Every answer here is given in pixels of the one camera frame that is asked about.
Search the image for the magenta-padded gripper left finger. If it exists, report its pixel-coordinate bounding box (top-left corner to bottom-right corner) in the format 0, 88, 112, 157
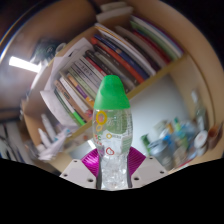
59, 148, 101, 190

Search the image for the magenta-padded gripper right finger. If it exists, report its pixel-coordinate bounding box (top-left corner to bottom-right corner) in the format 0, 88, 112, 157
126, 146, 168, 190

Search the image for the clear bottle with green cap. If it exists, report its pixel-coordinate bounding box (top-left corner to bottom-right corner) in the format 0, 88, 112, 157
92, 74, 134, 191

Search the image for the dark green glass bottle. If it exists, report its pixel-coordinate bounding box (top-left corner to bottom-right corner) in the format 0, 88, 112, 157
140, 133, 152, 156

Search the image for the grey shaker bottle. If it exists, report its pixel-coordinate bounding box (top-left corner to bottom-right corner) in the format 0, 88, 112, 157
148, 138, 175, 171

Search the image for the white-lidded brown jar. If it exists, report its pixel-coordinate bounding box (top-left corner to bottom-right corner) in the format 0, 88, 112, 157
193, 130, 210, 156

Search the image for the tall clear glass bottle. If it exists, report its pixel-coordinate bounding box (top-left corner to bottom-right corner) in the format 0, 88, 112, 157
190, 89, 208, 134

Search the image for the brown mug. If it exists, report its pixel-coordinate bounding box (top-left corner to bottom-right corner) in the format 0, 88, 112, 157
208, 121, 224, 148

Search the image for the wooden shelf unit with books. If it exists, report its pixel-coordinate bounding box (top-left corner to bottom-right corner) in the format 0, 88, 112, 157
19, 0, 218, 168

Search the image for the white ceiling tube light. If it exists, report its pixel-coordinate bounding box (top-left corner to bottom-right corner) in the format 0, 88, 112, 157
8, 55, 42, 74

